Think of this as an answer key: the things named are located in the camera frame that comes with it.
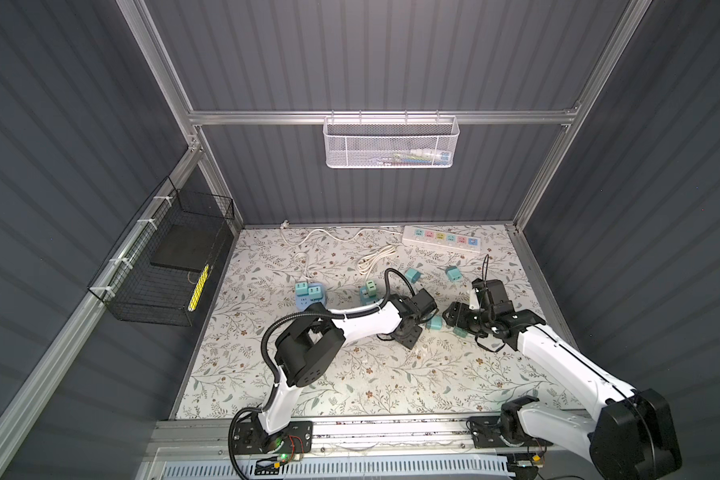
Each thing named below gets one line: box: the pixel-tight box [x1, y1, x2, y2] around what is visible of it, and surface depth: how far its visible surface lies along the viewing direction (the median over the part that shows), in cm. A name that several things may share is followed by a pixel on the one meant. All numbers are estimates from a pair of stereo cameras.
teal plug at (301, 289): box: [296, 282, 309, 297], surface depth 96 cm
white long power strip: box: [402, 226, 482, 253], surface depth 115 cm
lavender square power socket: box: [295, 282, 327, 312], surface depth 96 cm
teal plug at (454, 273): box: [446, 266, 463, 282], surface depth 107 cm
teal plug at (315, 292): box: [308, 286, 322, 300], surface depth 96 cm
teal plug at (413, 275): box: [405, 268, 421, 283], surface depth 106 cm
